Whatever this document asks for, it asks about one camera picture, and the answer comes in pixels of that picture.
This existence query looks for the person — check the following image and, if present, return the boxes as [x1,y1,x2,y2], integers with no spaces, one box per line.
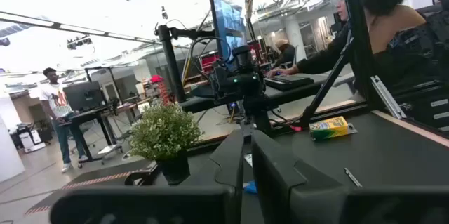
[272,38,297,70]
[268,0,449,91]
[39,67,89,174]

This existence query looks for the blue-handled scissors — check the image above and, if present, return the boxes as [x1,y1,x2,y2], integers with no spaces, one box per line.
[243,180,259,195]

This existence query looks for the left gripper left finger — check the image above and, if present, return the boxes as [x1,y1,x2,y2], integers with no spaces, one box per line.
[50,129,246,224]

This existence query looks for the black keyboard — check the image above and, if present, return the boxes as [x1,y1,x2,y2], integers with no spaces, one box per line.
[263,74,315,92]

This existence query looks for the yellow green crayon box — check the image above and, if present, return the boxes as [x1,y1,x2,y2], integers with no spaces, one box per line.
[308,115,358,142]

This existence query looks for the green plant in black pot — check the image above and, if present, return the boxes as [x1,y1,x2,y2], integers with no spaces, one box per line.
[128,103,204,186]

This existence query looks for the white machine on floor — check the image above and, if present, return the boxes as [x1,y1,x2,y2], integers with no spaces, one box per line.
[17,124,46,154]

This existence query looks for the red bin rack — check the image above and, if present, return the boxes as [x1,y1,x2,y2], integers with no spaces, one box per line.
[149,74,172,106]

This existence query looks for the black computer monitor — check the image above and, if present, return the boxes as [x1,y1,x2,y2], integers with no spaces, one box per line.
[62,81,107,112]

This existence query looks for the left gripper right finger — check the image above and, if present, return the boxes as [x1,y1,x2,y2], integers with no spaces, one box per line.
[250,129,449,224]

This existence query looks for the monitor with blue screen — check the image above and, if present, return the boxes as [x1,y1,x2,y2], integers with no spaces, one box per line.
[206,0,248,64]

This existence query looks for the black standing desk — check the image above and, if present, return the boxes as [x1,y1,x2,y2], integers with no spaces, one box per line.
[58,106,123,164]

